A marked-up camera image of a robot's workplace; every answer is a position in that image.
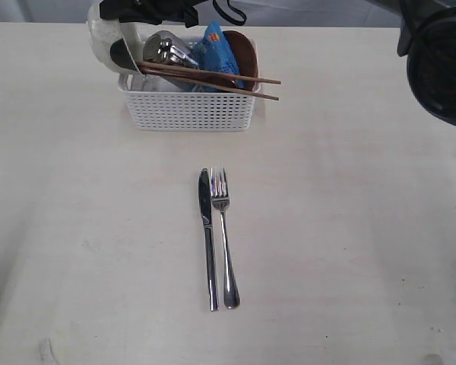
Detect grey curtain backdrop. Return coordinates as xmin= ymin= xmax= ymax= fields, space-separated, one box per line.
xmin=0 ymin=0 xmax=456 ymax=28

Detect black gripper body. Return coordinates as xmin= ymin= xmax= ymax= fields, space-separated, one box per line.
xmin=99 ymin=0 xmax=200 ymax=27

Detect silver fork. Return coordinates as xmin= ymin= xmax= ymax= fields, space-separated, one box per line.
xmin=210 ymin=167 xmax=240 ymax=309

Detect brown wooden plate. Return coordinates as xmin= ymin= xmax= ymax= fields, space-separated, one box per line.
xmin=223 ymin=30 xmax=258 ymax=77

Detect silver table knife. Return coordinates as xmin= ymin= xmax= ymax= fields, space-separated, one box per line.
xmin=198 ymin=168 xmax=219 ymax=312

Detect steel cup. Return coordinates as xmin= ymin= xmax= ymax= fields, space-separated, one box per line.
xmin=143 ymin=30 xmax=200 ymax=69

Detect brown wooden chopstick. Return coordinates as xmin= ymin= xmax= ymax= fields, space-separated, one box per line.
xmin=136 ymin=62 xmax=282 ymax=85
xmin=140 ymin=68 xmax=280 ymax=101

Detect blue snack bag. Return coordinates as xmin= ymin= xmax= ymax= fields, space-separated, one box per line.
xmin=192 ymin=21 xmax=245 ymax=93

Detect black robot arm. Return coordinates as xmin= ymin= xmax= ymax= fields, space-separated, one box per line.
xmin=87 ymin=1 xmax=456 ymax=126

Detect white perforated plastic basket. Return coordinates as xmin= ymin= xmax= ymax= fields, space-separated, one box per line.
xmin=117 ymin=34 xmax=261 ymax=133

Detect white ceramic bowl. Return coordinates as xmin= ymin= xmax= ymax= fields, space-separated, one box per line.
xmin=87 ymin=1 xmax=144 ymax=75

